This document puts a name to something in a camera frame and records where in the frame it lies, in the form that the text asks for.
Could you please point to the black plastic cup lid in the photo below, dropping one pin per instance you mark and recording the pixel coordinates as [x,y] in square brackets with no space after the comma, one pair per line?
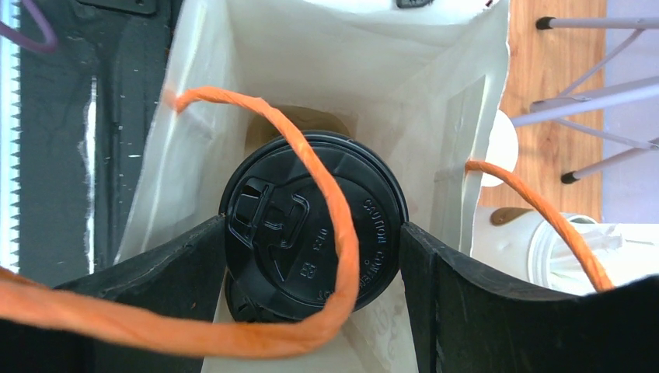
[247,309]

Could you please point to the single pulp cup carrier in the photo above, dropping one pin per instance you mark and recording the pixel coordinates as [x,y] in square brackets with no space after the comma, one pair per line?
[260,130]

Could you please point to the stack of paper cups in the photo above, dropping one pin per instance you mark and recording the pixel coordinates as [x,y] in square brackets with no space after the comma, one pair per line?
[503,148]

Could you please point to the kraft paper takeout bag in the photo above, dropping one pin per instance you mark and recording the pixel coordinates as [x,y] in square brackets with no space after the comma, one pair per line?
[420,88]

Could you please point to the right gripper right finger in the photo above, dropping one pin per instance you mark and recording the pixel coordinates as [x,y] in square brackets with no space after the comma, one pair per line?
[468,317]

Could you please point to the white straw holder cup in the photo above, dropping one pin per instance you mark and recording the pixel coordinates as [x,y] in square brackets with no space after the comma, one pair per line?
[521,243]

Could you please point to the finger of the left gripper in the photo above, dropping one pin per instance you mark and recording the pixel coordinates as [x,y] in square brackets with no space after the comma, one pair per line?
[412,4]

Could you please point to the grey camera tripod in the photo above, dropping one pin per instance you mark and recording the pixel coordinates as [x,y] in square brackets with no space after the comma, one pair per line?
[569,103]

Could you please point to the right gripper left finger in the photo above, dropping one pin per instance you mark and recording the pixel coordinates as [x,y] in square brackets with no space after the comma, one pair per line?
[181,278]

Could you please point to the bundle of wrapped straws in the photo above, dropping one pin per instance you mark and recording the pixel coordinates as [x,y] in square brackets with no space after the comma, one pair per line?
[628,252]

